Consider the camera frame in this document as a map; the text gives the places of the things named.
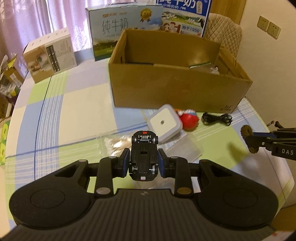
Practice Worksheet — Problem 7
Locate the clutter of boxes at left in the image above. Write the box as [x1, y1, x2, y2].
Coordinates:
[0, 54, 25, 166]

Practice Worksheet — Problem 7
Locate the beige wall socket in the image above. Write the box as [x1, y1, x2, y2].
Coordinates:
[267, 22, 281, 40]
[257, 16, 270, 32]

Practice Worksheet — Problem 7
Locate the beige wall socket left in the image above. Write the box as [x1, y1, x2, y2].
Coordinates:
[257, 16, 270, 32]

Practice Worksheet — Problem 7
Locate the white and brown product box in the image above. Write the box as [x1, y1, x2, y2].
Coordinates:
[23, 28, 77, 83]

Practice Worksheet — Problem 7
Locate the red round toy figure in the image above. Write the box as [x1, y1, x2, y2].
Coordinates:
[175, 109, 199, 131]

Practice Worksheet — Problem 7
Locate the checkered tablecloth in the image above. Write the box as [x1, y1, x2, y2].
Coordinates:
[4, 50, 295, 206]

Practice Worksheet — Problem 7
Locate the brown fuzzy ring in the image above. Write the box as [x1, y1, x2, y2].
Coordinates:
[240, 124, 261, 154]

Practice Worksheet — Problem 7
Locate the bag of cotton swabs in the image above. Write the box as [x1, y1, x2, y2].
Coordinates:
[103, 136, 132, 157]

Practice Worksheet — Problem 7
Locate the beige wall socket right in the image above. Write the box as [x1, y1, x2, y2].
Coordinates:
[267, 22, 281, 40]

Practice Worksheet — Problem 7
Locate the black cable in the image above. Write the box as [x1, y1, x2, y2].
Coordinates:
[201, 111, 233, 126]

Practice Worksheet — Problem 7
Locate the beige quilted chair cover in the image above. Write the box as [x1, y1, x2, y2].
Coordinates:
[203, 13, 242, 58]

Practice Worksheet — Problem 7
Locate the dark blue milk carton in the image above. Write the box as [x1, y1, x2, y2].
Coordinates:
[156, 0, 212, 37]

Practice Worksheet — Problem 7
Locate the black toy car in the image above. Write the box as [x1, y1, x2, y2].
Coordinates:
[129, 131, 158, 182]

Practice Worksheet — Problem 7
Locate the pink curtain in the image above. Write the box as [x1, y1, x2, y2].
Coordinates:
[0, 0, 160, 77]

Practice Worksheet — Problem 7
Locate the light blue milk carton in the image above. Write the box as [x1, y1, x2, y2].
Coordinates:
[86, 3, 163, 61]

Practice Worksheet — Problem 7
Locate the brown cardboard box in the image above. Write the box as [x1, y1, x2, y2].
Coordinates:
[108, 29, 252, 113]

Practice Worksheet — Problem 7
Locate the white square night light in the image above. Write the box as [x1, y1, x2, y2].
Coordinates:
[147, 104, 183, 143]

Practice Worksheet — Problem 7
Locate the clear plastic case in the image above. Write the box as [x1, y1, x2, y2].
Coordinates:
[159, 131, 204, 163]

